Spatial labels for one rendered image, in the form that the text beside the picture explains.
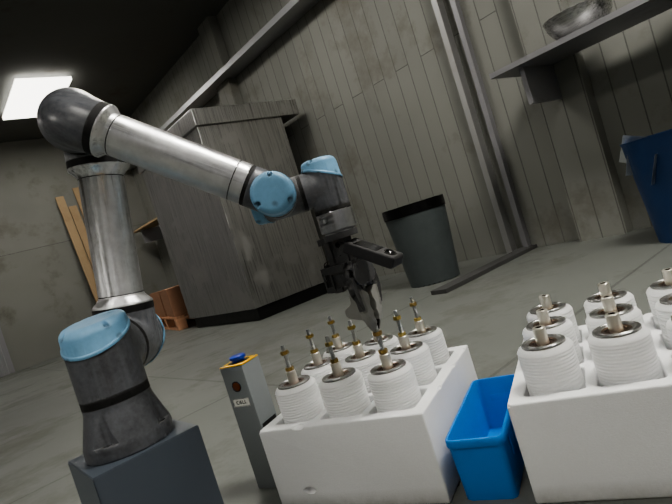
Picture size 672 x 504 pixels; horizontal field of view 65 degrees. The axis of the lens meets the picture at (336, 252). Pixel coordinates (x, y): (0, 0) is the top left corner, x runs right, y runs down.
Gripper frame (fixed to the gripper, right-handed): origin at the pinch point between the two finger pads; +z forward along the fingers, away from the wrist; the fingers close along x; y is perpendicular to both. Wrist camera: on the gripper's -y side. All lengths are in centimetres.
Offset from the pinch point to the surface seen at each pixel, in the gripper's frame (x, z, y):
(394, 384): 3.7, 11.6, -2.3
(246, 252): -232, -26, 278
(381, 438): 7.9, 20.6, 1.5
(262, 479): 6, 32, 42
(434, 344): -20.6, 11.9, 0.8
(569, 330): -14.9, 10.7, -31.5
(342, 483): 9.9, 29.3, 13.2
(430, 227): -235, -4, 103
